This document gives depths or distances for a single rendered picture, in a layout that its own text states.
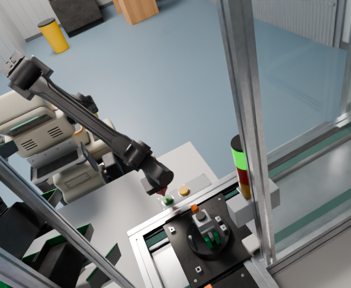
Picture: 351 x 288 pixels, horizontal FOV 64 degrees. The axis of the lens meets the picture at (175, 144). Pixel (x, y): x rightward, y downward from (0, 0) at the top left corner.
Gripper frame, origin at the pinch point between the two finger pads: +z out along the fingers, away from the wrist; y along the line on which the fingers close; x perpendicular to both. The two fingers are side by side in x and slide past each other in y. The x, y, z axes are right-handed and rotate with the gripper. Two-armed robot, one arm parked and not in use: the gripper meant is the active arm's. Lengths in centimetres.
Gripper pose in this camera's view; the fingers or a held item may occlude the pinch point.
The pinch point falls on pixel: (162, 194)
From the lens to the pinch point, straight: 105.7
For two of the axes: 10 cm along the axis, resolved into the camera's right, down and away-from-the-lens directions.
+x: -4.1, -5.6, 7.2
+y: 8.8, -4.6, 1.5
